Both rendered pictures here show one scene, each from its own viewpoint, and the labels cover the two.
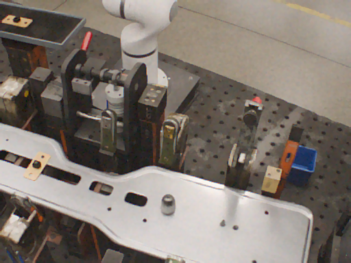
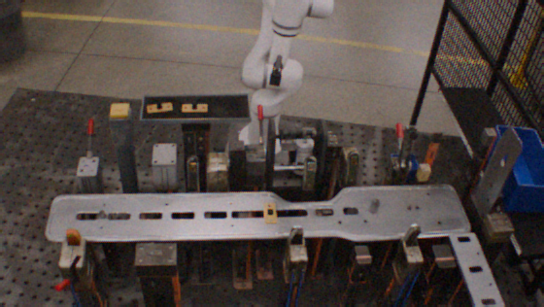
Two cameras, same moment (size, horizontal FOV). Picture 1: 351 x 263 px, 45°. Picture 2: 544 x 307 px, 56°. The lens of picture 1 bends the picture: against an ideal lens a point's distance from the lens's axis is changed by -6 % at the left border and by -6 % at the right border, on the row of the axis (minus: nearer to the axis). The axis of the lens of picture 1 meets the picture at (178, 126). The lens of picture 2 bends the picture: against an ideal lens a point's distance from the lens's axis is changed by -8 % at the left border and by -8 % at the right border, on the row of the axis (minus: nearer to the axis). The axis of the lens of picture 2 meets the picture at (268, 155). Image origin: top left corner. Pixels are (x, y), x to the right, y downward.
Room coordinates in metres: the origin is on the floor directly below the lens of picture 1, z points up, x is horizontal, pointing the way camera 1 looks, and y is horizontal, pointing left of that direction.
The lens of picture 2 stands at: (-0.39, 0.85, 2.31)
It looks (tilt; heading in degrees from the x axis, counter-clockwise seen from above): 43 degrees down; 335
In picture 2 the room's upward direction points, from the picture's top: 5 degrees clockwise
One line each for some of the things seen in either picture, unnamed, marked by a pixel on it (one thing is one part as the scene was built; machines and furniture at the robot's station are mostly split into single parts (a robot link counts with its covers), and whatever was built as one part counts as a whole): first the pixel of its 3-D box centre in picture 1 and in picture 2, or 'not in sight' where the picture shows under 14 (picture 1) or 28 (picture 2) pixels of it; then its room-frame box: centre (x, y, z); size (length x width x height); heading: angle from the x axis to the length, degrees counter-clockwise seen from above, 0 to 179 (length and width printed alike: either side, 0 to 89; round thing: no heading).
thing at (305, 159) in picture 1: (296, 165); (402, 168); (0.88, -0.39, 0.74); 0.11 x 0.10 x 0.09; 74
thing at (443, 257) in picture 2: not in sight; (430, 280); (0.30, -0.13, 0.84); 0.11 x 0.10 x 0.28; 164
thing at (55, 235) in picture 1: (51, 196); (266, 240); (0.65, 0.34, 0.84); 0.13 x 0.05 x 0.29; 164
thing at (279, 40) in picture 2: not in sight; (283, 43); (0.81, 0.27, 1.50); 0.10 x 0.07 x 0.11; 150
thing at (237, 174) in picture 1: (233, 196); (389, 196); (0.66, -0.15, 0.88); 0.07 x 0.06 x 0.35; 164
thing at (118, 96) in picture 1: (108, 133); (291, 178); (0.80, 0.19, 0.94); 0.18 x 0.13 x 0.49; 74
